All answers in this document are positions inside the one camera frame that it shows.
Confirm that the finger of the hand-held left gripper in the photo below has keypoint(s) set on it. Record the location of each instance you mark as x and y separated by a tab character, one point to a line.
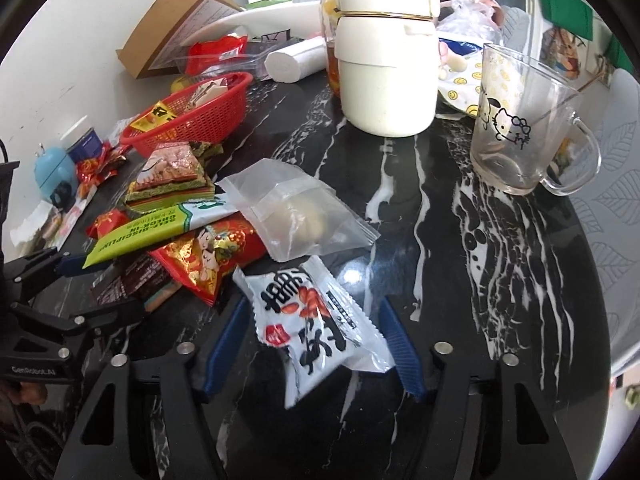
75	262
110	316

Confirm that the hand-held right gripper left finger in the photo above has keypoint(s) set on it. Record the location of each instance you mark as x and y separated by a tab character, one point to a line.
226	341

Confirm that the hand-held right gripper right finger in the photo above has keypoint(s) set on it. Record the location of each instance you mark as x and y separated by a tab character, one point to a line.
400	350

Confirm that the brown snack packet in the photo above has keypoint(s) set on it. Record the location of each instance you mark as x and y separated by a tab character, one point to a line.
132	277

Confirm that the lime green snack packet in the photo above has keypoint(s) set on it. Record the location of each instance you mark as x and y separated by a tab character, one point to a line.
135	235

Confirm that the white black-lettered snack packet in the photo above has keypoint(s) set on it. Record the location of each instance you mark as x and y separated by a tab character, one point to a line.
305	320

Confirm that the red gold-print snack packet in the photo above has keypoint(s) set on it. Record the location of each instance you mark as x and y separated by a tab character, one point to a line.
205	260

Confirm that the clear frosted pastry packet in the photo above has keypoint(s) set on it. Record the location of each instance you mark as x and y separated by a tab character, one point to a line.
295	210

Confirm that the red plastic basket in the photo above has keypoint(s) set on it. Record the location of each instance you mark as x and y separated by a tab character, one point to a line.
210	120

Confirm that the white pink packet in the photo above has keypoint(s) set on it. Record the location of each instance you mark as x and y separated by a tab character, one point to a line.
75	215

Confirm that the small red candy packet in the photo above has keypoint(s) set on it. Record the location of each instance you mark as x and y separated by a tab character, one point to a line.
107	222

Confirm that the torn white paper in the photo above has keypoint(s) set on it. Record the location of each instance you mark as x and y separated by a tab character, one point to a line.
30	227

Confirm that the blue round gadget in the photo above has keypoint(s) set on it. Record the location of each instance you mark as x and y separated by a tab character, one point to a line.
52	172

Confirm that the red gold candy packets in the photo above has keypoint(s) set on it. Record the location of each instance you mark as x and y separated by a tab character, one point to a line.
100	165

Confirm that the green striped snack packet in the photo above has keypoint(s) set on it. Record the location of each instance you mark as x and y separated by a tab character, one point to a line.
170	195

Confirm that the white jar with blue label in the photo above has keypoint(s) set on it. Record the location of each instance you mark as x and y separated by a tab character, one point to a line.
85	145

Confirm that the clear pink biscuit packet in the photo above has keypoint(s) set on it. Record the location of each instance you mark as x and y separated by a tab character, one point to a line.
172	162

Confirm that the yellow snack packet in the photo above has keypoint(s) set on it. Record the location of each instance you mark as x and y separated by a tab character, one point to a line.
152	117

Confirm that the yellow fruit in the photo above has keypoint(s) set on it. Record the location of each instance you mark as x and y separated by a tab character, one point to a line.
181	84

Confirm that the beige snack packet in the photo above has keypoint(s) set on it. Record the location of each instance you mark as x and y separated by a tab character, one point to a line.
210	91

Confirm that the brown cardboard box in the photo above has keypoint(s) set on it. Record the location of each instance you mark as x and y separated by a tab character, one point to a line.
160	35

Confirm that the glass mug with cat print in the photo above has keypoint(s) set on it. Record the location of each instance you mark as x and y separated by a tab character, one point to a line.
505	125

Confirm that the red packet in tray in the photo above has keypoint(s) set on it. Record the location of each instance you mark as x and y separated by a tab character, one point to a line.
212	52

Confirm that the clear plastic tray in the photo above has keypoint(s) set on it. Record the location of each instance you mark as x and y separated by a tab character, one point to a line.
250	62

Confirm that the smiley print cloth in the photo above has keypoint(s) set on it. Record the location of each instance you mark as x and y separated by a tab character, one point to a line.
460	85

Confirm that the white paper roll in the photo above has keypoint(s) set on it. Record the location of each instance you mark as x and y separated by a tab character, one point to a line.
295	60

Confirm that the glass jar with yellow lid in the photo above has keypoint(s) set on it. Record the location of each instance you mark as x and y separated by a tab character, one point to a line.
330	25

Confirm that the printed hanging bag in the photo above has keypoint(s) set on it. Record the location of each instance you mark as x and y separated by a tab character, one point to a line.
570	57

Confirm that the crumpled clear plastic bag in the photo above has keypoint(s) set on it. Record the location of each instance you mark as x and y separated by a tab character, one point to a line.
467	17

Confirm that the green bag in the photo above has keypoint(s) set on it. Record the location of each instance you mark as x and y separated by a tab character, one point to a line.
567	7

